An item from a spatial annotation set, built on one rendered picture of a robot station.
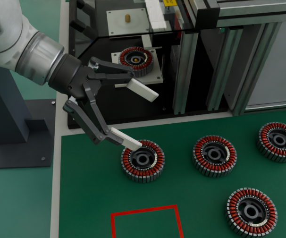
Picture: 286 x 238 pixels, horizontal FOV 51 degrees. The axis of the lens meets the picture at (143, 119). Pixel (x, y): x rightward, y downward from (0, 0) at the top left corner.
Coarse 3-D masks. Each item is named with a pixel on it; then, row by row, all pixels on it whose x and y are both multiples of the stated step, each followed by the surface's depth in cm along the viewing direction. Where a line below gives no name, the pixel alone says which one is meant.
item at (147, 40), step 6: (144, 36) 91; (150, 36) 88; (156, 36) 85; (162, 36) 85; (168, 36) 86; (174, 36) 88; (144, 42) 89; (150, 42) 89; (156, 42) 86; (162, 42) 87; (168, 42) 87; (174, 42) 87; (198, 42) 89; (144, 48) 88; (150, 48) 88; (156, 48) 89
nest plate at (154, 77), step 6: (114, 54) 101; (156, 54) 101; (114, 60) 99; (156, 60) 99; (156, 66) 97; (150, 72) 95; (156, 72) 95; (138, 78) 94; (144, 78) 94; (150, 78) 94; (156, 78) 94; (162, 78) 94; (120, 84) 92; (126, 84) 92
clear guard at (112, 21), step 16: (96, 0) 69; (112, 0) 69; (128, 0) 69; (144, 0) 69; (160, 0) 69; (176, 0) 69; (80, 16) 72; (96, 16) 66; (112, 16) 66; (128, 16) 66; (144, 16) 66; (160, 16) 66; (176, 16) 66; (96, 32) 63; (112, 32) 62; (128, 32) 62; (144, 32) 62; (160, 32) 63; (80, 48) 65
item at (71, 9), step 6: (72, 0) 70; (78, 0) 71; (72, 6) 68; (78, 6) 72; (72, 12) 67; (72, 18) 66; (72, 24) 66; (78, 24) 66; (84, 24) 67; (78, 30) 67
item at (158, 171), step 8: (144, 144) 79; (152, 144) 78; (128, 152) 77; (136, 152) 79; (144, 152) 80; (152, 152) 78; (160, 152) 78; (128, 160) 76; (136, 160) 77; (160, 160) 76; (128, 168) 74; (136, 168) 74; (144, 168) 77; (152, 168) 75; (160, 168) 75; (128, 176) 75; (136, 176) 73; (144, 176) 73; (152, 176) 74
